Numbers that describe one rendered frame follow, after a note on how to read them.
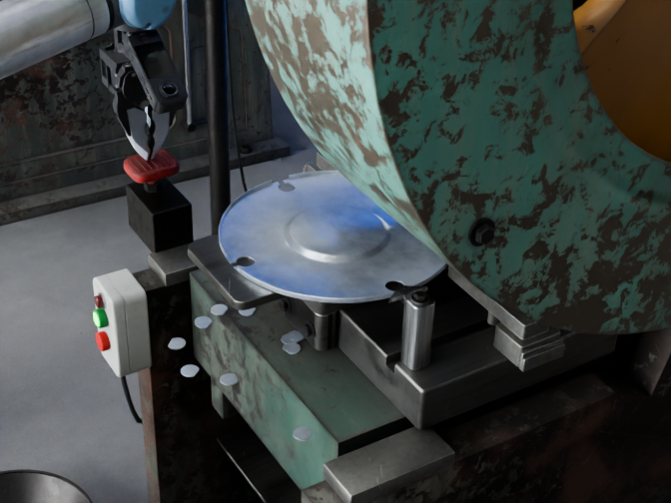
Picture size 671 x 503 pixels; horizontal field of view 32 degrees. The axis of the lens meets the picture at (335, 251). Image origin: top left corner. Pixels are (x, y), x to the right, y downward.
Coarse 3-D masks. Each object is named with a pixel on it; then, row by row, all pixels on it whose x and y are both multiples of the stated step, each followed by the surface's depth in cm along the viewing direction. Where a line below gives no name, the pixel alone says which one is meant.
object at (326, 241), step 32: (256, 192) 153; (288, 192) 153; (320, 192) 153; (352, 192) 153; (224, 224) 146; (256, 224) 146; (288, 224) 146; (320, 224) 145; (352, 224) 146; (384, 224) 146; (256, 256) 140; (288, 256) 140; (320, 256) 140; (352, 256) 140; (384, 256) 141; (416, 256) 141; (288, 288) 135; (320, 288) 135; (352, 288) 135; (384, 288) 135
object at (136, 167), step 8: (160, 152) 168; (168, 152) 168; (128, 160) 166; (136, 160) 166; (144, 160) 165; (152, 160) 166; (160, 160) 166; (168, 160) 166; (176, 160) 166; (128, 168) 164; (136, 168) 164; (144, 168) 164; (152, 168) 164; (160, 168) 164; (168, 168) 164; (176, 168) 165; (136, 176) 163; (144, 176) 163; (152, 176) 163; (160, 176) 164; (168, 176) 164; (152, 184) 167
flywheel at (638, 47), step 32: (608, 0) 94; (640, 0) 94; (576, 32) 92; (608, 32) 94; (640, 32) 96; (608, 64) 96; (640, 64) 98; (608, 96) 98; (640, 96) 100; (640, 128) 102
